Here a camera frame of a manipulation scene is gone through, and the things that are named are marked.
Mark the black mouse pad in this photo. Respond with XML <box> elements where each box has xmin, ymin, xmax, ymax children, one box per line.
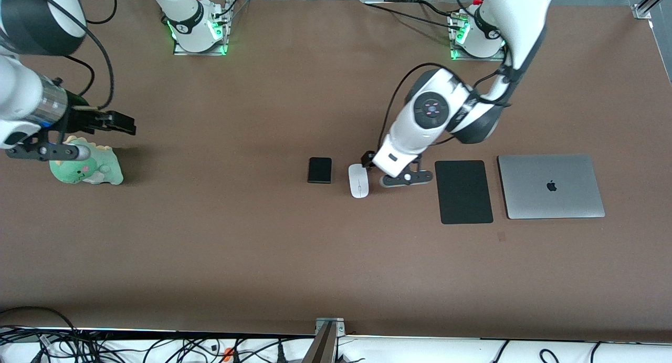
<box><xmin>435</xmin><ymin>160</ymin><xmax>494</xmax><ymax>225</ymax></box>

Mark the black looped floor cable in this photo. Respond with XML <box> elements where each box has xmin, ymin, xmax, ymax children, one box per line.
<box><xmin>0</xmin><ymin>306</ymin><xmax>80</xmax><ymax>363</ymax></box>

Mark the short black table cable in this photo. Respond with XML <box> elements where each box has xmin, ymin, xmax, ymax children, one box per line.
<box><xmin>419</xmin><ymin>0</ymin><xmax>460</xmax><ymax>18</ymax></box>

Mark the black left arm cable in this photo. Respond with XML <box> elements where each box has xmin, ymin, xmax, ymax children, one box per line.
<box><xmin>377</xmin><ymin>64</ymin><xmax>513</xmax><ymax>160</ymax></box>

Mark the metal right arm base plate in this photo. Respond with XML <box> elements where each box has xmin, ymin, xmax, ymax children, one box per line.
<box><xmin>173</xmin><ymin>6</ymin><xmax>230</xmax><ymax>56</ymax></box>

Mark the grey closed laptop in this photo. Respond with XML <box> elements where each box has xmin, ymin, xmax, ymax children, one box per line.
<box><xmin>497</xmin><ymin>154</ymin><xmax>606</xmax><ymax>220</ymax></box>

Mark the small black box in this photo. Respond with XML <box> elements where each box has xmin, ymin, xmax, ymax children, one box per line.
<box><xmin>308</xmin><ymin>157</ymin><xmax>333</xmax><ymax>184</ymax></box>

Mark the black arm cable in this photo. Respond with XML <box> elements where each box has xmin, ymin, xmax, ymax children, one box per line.
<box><xmin>377</xmin><ymin>64</ymin><xmax>513</xmax><ymax>160</ymax></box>
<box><xmin>24</xmin><ymin>0</ymin><xmax>116</xmax><ymax>110</ymax></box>

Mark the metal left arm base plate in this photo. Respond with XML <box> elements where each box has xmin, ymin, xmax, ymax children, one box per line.
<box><xmin>450</xmin><ymin>12</ymin><xmax>507</xmax><ymax>62</ymax></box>

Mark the white computer mouse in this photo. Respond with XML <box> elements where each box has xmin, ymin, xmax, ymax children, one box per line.
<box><xmin>348</xmin><ymin>163</ymin><xmax>370</xmax><ymax>199</ymax></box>

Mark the aluminium profile bar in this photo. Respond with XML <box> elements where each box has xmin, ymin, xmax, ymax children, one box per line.
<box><xmin>633</xmin><ymin>0</ymin><xmax>672</xmax><ymax>20</ymax></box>

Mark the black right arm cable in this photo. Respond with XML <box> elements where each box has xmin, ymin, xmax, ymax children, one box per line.
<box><xmin>24</xmin><ymin>0</ymin><xmax>116</xmax><ymax>110</ymax></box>

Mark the metal camera post bracket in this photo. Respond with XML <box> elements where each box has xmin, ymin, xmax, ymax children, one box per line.
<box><xmin>303</xmin><ymin>317</ymin><xmax>346</xmax><ymax>363</ymax></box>

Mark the green dinosaur plush toy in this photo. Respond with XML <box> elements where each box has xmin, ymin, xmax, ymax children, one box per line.
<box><xmin>49</xmin><ymin>136</ymin><xmax>124</xmax><ymax>186</ymax></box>

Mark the long black table cable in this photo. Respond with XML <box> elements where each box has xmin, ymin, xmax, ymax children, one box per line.
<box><xmin>365</xmin><ymin>2</ymin><xmax>465</xmax><ymax>33</ymax></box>

